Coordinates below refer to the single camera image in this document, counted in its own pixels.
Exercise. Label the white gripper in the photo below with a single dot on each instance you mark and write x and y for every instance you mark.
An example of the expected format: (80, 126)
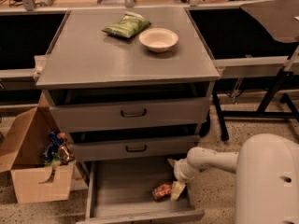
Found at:
(180, 172)

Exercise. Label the red coke can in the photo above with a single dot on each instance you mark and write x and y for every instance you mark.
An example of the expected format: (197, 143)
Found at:
(162, 191)

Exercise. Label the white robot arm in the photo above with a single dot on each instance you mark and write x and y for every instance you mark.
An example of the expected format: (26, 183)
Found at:
(266, 172)

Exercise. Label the grey middle drawer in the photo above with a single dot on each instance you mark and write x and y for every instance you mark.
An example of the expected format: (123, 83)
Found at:
(127, 149)

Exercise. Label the grey drawer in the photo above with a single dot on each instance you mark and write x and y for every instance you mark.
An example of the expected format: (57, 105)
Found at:
(127, 149)
(127, 115)
(120, 192)

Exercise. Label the grey bottom drawer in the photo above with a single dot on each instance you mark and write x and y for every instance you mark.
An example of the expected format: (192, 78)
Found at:
(120, 192)

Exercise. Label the grey top drawer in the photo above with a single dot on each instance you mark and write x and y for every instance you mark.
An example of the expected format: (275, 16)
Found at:
(127, 115)

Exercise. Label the grey drawer cabinet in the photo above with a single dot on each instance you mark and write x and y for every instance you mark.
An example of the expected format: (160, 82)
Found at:
(88, 67)

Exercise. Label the blue can in box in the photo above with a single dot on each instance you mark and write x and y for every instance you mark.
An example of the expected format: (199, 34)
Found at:
(56, 140)

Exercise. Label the brown snack bag in box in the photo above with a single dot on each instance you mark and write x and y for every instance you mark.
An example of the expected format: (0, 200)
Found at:
(65, 154)

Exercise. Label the white bowl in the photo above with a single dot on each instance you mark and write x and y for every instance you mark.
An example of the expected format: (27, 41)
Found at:
(158, 39)

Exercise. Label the cardboard box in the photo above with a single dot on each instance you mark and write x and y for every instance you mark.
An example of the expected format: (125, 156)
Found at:
(20, 153)

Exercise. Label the green chip bag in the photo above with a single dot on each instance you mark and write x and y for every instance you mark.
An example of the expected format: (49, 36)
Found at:
(131, 24)

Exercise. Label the grey side table top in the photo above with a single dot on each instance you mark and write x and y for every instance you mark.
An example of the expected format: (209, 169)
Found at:
(277, 17)

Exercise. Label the black table frame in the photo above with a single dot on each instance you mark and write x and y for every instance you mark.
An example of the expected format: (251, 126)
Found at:
(260, 112)

